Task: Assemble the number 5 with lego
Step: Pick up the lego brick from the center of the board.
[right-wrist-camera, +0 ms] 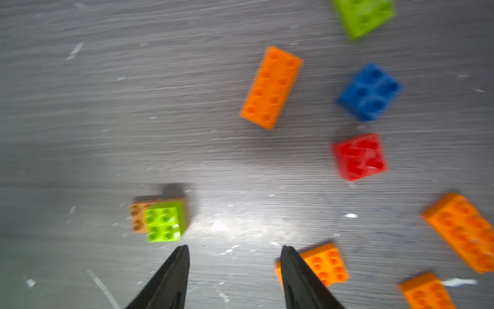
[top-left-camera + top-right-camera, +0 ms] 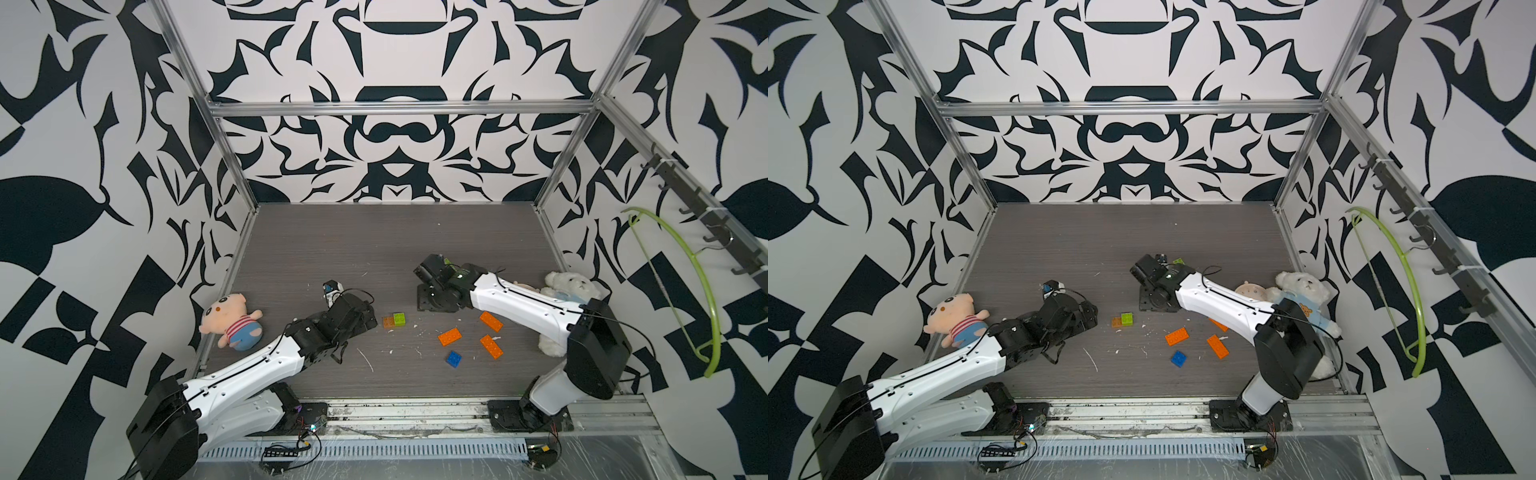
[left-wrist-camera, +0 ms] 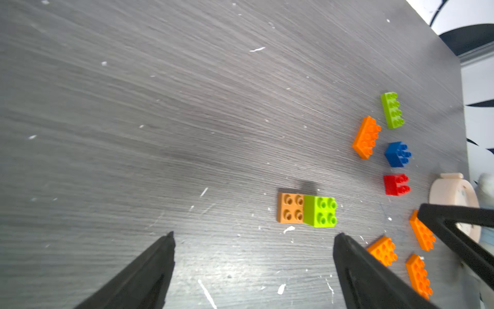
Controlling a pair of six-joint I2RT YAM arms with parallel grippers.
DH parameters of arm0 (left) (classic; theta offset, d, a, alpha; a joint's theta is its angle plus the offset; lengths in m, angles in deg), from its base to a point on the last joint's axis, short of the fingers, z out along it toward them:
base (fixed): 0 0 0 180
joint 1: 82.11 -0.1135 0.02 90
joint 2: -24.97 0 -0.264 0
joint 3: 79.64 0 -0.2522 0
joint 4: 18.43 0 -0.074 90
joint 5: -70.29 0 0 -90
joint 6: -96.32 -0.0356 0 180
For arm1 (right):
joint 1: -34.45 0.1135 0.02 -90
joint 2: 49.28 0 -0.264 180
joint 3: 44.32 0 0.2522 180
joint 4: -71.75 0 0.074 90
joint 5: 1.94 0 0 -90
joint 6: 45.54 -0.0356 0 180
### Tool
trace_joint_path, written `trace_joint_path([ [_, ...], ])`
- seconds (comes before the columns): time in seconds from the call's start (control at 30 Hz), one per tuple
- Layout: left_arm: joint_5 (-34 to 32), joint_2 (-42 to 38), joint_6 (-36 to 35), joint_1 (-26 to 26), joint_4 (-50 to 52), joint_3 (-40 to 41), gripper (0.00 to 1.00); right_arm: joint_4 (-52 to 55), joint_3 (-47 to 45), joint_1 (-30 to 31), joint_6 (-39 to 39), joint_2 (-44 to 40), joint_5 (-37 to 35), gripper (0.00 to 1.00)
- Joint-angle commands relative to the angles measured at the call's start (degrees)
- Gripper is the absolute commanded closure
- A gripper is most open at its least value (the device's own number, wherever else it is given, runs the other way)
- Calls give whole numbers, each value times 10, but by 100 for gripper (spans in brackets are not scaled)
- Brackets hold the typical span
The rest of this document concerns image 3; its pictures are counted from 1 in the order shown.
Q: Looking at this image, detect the orange lego brick right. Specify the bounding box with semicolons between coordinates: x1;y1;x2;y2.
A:
406;254;434;300

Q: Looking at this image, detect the tan lego plate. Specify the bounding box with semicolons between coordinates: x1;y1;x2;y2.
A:
277;193;304;224

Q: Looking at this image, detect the white teddy bear plush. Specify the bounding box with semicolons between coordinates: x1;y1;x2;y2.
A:
476;173;494;205

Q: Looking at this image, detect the blue lego brick far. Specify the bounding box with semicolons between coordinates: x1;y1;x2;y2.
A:
385;142;412;168

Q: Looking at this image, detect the orange lego brick middle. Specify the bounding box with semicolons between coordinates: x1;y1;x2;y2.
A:
367;236;398;267

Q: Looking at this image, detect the orange lego brick near clock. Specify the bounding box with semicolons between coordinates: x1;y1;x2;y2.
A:
409;210;436;251

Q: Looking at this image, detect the small green lego brick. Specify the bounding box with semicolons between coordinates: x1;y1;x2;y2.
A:
304;194;338;228

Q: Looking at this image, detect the long green lego brick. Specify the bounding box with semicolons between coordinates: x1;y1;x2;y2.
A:
381;92;405;130

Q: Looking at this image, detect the orange lego brick far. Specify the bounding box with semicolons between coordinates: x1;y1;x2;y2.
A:
352;116;382;160

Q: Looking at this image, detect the red lego brick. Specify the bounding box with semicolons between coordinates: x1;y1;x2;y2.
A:
383;174;411;196

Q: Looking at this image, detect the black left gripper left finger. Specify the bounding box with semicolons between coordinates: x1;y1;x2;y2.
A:
77;232;176;308

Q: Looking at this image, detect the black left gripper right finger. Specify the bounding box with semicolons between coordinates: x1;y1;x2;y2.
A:
333;233;437;308

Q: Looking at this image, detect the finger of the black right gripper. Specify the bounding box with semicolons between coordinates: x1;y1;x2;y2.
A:
418;203;493;288

